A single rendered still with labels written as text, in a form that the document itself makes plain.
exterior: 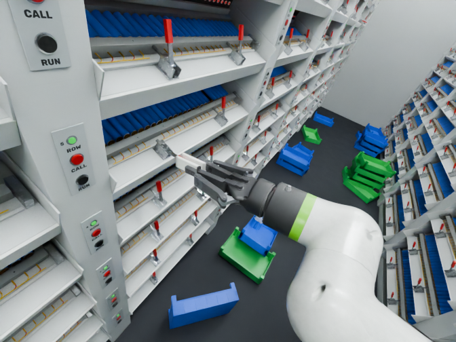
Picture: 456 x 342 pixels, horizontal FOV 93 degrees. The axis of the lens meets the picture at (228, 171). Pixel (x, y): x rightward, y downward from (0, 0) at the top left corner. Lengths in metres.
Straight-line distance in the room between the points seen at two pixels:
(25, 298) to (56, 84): 0.44
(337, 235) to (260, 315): 1.07
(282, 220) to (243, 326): 1.01
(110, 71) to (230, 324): 1.22
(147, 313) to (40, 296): 0.75
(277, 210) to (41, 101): 0.36
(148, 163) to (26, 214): 0.23
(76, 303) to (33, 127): 0.57
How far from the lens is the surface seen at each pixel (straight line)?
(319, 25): 1.51
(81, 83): 0.35
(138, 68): 0.45
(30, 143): 0.35
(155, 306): 1.32
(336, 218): 0.40
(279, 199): 0.40
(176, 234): 1.10
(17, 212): 0.47
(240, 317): 1.37
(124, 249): 0.84
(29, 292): 0.63
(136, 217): 0.68
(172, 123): 0.61
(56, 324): 0.81
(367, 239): 0.40
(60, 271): 0.63
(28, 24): 0.31
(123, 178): 0.51
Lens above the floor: 1.26
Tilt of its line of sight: 40 degrees down
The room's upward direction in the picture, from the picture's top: 19 degrees clockwise
